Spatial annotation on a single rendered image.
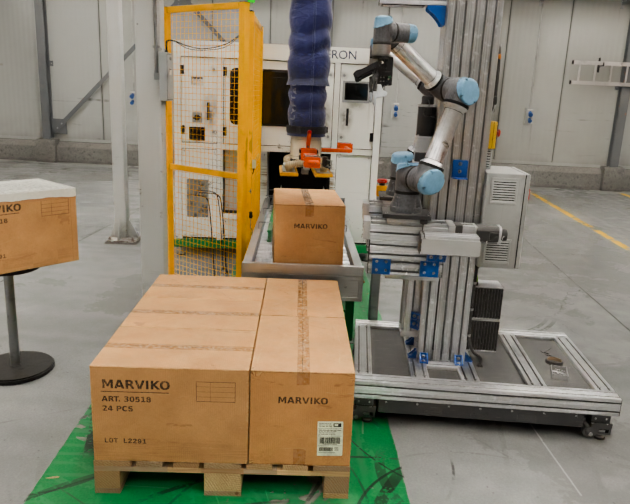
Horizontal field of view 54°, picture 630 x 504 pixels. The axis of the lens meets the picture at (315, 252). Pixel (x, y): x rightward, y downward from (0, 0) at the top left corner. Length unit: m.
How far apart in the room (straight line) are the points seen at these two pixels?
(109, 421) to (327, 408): 0.83
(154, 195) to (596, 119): 10.06
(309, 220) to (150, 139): 1.29
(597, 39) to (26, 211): 11.13
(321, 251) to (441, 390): 1.06
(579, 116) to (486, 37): 9.86
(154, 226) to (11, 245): 1.18
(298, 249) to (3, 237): 1.53
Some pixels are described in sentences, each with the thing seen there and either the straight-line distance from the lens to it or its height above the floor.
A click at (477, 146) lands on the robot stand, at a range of 3.11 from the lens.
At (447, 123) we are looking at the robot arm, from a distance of 2.84.
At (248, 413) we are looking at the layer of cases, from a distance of 2.46.
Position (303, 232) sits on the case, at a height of 0.79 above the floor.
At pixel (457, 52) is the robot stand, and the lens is 3.09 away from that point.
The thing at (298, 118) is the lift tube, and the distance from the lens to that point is 3.44.
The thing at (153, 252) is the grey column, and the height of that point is 0.46.
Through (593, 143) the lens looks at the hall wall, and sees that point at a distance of 13.04.
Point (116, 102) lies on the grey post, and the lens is 6.48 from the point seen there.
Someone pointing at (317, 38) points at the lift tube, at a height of 1.84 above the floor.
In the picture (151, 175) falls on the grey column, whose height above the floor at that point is 0.99.
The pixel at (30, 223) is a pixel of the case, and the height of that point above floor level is 0.86.
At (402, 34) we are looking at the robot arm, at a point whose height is 1.81.
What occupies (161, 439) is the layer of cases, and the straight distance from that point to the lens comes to 2.57.
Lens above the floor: 1.56
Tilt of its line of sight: 14 degrees down
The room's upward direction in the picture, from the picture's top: 3 degrees clockwise
